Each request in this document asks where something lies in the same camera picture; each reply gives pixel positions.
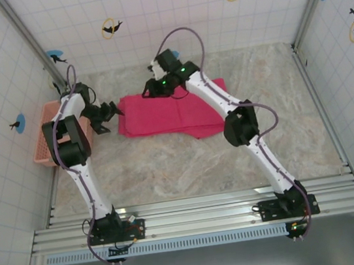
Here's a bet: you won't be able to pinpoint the pink plastic basket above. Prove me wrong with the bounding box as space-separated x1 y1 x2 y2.
25 96 98 170

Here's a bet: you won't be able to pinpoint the aluminium side rail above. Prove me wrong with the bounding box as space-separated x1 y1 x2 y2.
39 167 68 229
289 37 354 191

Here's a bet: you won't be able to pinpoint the red yellow wire bundle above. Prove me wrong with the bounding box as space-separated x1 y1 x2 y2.
122 213 147 242

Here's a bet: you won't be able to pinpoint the aluminium rail beam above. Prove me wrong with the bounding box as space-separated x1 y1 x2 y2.
27 174 354 257

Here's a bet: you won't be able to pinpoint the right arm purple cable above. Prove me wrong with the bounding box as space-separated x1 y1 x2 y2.
153 13 315 255

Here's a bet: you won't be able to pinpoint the aluminium corner post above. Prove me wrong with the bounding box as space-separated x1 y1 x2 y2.
284 0 351 54
0 0 71 101

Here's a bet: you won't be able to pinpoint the black connector board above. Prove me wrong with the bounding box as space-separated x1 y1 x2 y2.
105 243 131 265
284 218 312 243

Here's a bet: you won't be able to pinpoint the pink long pants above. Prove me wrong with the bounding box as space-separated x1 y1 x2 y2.
112 76 234 152

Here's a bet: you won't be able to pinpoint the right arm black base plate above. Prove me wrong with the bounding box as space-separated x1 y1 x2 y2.
251 192 321 225

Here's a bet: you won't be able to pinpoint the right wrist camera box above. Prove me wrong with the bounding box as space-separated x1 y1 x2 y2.
145 47 184 81

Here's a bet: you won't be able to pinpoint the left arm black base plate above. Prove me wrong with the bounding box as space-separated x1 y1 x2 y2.
86 217 148 247

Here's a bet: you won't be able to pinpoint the white slotted cable duct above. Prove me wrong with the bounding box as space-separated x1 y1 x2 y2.
44 221 293 265

